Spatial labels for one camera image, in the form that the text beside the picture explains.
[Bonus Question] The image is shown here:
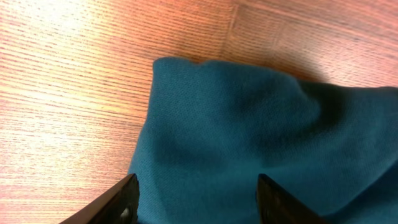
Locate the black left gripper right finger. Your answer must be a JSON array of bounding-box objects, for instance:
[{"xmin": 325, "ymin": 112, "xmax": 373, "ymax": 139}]
[{"xmin": 256, "ymin": 174, "xmax": 327, "ymax": 224}]

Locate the blue polo shirt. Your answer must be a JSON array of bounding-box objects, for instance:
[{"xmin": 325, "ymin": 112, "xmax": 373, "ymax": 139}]
[{"xmin": 129, "ymin": 57, "xmax": 397, "ymax": 223}]

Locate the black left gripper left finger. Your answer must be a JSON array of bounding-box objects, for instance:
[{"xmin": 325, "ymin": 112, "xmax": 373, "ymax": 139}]
[{"xmin": 60, "ymin": 174, "xmax": 139, "ymax": 224}]

